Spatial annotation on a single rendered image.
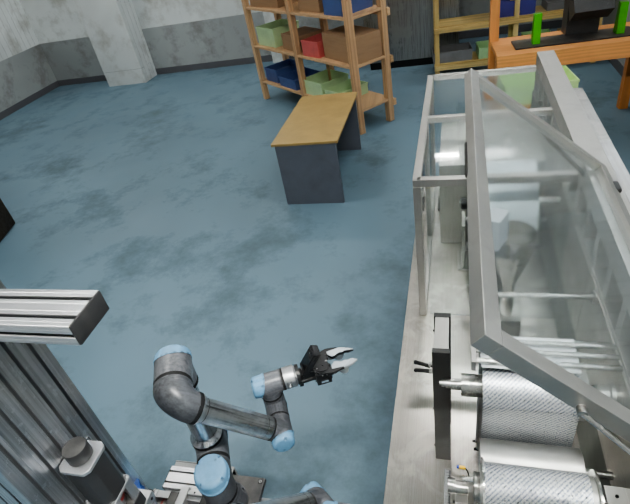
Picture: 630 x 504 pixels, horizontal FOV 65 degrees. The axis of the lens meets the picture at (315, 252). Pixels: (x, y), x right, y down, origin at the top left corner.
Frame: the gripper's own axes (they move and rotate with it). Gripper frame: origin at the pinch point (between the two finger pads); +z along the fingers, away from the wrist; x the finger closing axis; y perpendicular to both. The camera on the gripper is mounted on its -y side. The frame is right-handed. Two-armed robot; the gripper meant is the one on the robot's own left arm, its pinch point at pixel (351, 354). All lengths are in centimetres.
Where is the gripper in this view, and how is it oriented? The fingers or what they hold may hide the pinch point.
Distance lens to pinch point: 172.4
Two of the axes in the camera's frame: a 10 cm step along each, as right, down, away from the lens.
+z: 9.6, -2.7, 1.0
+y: 1.3, 7.1, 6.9
